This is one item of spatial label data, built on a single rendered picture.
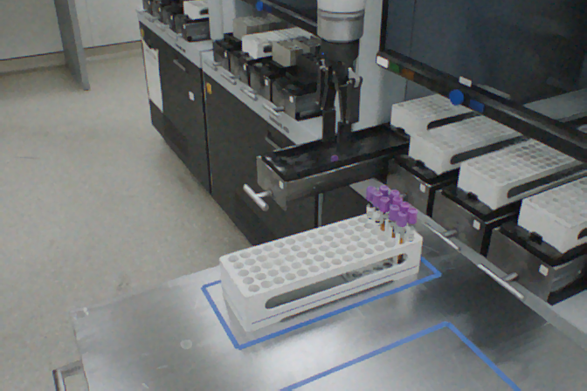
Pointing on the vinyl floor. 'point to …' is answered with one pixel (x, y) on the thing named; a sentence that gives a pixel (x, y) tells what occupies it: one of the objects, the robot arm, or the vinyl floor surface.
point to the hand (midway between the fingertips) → (335, 132)
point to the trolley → (329, 338)
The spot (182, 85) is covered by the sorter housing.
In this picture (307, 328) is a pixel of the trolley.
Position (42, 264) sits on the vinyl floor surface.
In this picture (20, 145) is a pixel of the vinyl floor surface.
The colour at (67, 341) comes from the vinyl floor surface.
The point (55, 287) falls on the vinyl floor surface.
